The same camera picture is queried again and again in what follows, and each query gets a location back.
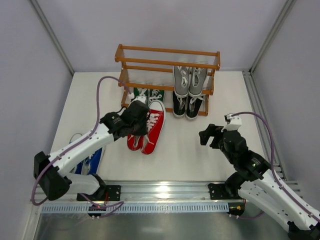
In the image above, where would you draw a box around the red sneaker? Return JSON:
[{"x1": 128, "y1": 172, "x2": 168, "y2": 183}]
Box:
[
  {"x1": 127, "y1": 134, "x2": 144, "y2": 151},
  {"x1": 141, "y1": 100, "x2": 166, "y2": 155}
]

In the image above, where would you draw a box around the green sneaker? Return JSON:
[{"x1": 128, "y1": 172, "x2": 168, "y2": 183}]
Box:
[
  {"x1": 148, "y1": 89, "x2": 165, "y2": 103},
  {"x1": 133, "y1": 87, "x2": 149, "y2": 99}
]

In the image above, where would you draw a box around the black sneaker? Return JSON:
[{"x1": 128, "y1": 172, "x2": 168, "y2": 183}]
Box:
[
  {"x1": 185, "y1": 95, "x2": 205, "y2": 120},
  {"x1": 172, "y1": 92, "x2": 187, "y2": 118}
]

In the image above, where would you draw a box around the grey sneaker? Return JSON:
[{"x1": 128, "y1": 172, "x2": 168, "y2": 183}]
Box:
[
  {"x1": 188, "y1": 67, "x2": 208, "y2": 97},
  {"x1": 173, "y1": 66, "x2": 191, "y2": 98}
]

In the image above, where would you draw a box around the blue sneaker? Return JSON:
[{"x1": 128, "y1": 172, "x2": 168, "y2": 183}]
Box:
[
  {"x1": 71, "y1": 147, "x2": 105, "y2": 175},
  {"x1": 69, "y1": 133, "x2": 83, "y2": 144}
]

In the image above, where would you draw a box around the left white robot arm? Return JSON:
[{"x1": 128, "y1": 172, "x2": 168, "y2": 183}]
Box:
[{"x1": 33, "y1": 100, "x2": 151, "y2": 201}]

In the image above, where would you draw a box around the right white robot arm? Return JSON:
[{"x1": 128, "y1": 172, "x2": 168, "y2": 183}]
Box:
[{"x1": 198, "y1": 124, "x2": 320, "y2": 240}]

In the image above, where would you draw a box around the wooden shoe shelf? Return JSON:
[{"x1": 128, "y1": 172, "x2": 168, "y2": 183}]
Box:
[{"x1": 114, "y1": 44, "x2": 221, "y2": 116}]

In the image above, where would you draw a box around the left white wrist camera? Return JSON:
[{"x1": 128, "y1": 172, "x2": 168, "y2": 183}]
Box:
[{"x1": 128, "y1": 92, "x2": 148, "y2": 105}]

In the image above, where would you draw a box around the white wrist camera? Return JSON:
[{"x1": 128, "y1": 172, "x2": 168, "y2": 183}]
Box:
[
  {"x1": 128, "y1": 92, "x2": 148, "y2": 105},
  {"x1": 221, "y1": 113, "x2": 242, "y2": 133}
]

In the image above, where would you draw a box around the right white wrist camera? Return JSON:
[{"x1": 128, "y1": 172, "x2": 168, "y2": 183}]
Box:
[{"x1": 221, "y1": 113, "x2": 242, "y2": 133}]

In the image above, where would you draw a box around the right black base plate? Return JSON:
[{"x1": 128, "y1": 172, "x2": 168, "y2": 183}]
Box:
[{"x1": 207, "y1": 183, "x2": 241, "y2": 200}]

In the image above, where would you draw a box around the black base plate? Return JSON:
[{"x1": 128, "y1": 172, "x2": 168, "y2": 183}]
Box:
[
  {"x1": 207, "y1": 183, "x2": 241, "y2": 200},
  {"x1": 76, "y1": 185, "x2": 121, "y2": 202}
]

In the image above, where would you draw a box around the aluminium right side rail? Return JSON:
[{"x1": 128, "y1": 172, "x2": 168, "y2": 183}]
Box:
[{"x1": 242, "y1": 70, "x2": 287, "y2": 181}]

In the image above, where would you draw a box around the aluminium rail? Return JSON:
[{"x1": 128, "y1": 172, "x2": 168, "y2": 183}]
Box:
[
  {"x1": 242, "y1": 70, "x2": 287, "y2": 181},
  {"x1": 29, "y1": 181, "x2": 303, "y2": 204}
]

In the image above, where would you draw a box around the slotted grey cable duct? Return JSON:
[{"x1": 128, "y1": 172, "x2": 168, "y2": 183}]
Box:
[{"x1": 41, "y1": 202, "x2": 229, "y2": 215}]

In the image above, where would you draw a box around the aluminium front rail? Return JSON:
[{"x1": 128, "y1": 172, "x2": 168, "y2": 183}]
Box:
[{"x1": 29, "y1": 181, "x2": 303, "y2": 204}]

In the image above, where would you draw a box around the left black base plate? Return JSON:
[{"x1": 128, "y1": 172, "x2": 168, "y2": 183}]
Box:
[{"x1": 76, "y1": 185, "x2": 121, "y2": 202}]

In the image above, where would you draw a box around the left aluminium corner post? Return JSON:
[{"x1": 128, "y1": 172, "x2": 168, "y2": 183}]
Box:
[{"x1": 28, "y1": 0, "x2": 75, "y2": 76}]

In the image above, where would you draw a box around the aluminium corner post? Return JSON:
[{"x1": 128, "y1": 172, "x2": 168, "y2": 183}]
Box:
[
  {"x1": 28, "y1": 0, "x2": 75, "y2": 76},
  {"x1": 249, "y1": 0, "x2": 297, "y2": 75}
]

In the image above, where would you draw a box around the right aluminium corner post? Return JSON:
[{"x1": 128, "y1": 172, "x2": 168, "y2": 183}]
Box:
[{"x1": 249, "y1": 0, "x2": 297, "y2": 75}]

